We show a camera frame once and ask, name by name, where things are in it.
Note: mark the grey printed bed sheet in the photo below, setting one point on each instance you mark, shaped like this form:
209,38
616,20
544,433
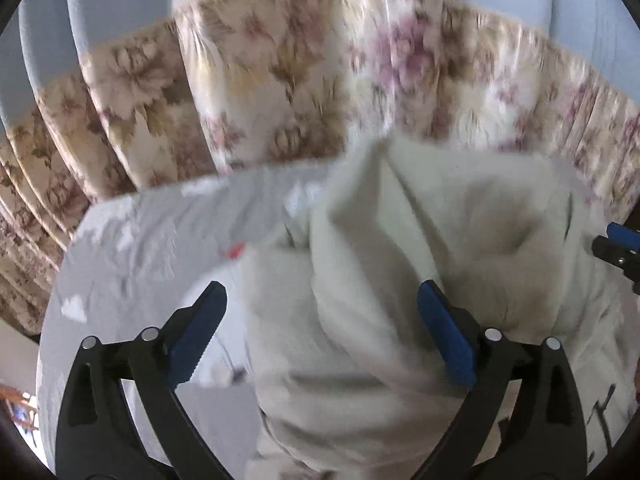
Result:
150,240

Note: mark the blue floral curtain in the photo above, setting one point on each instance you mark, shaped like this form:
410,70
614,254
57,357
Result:
300,85

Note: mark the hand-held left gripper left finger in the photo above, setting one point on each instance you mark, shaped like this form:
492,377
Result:
195,340

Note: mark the beige jacket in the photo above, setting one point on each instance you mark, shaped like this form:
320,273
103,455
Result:
400,260

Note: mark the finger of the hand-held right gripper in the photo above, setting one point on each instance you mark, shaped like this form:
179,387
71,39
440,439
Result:
620,250

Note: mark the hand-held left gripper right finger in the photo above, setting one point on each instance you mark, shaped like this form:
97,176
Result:
450,340

